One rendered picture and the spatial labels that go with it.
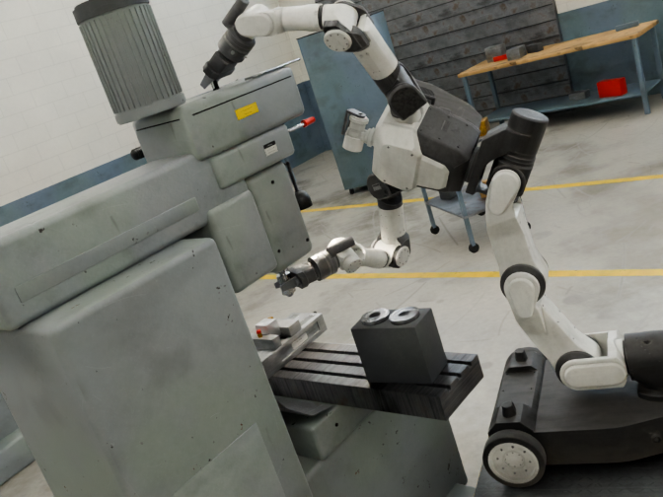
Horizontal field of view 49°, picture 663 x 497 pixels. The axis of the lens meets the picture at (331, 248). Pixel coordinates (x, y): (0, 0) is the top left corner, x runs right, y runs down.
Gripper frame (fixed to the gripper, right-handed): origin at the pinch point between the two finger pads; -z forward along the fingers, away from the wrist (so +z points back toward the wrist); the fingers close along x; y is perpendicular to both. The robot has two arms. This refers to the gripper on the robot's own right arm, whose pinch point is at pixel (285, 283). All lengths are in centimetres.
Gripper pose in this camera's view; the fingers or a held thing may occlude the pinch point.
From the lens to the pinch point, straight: 237.8
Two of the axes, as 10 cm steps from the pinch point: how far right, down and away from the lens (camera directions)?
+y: 3.2, 9.0, 2.9
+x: 4.5, 1.3, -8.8
